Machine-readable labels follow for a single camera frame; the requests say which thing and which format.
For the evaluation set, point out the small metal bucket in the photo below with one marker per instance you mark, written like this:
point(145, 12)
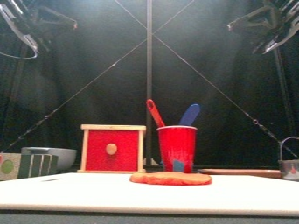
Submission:
point(290, 166)

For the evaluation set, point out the grey bowl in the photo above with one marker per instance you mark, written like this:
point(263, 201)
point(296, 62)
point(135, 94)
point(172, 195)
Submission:
point(61, 156)

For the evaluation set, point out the red plastic cup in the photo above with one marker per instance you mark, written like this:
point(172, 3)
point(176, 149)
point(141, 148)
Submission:
point(176, 148)

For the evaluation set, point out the wooden box with red drawer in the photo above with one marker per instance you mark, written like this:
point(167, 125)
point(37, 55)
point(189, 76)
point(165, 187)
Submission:
point(112, 148)

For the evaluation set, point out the flat wooden tray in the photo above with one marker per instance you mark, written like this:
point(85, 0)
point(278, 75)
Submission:
point(240, 172)

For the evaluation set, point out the green striped white box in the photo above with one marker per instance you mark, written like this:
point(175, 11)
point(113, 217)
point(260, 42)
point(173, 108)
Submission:
point(23, 166)

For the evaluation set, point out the small blue block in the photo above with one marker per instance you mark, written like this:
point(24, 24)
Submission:
point(177, 166)

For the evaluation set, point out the orange play dough disc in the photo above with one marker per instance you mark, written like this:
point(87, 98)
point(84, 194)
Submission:
point(171, 178)

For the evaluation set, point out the white cutting board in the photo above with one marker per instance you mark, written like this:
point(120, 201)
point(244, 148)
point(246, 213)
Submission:
point(147, 194)

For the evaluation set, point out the black vertical frame pole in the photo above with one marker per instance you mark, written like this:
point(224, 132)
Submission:
point(148, 73)

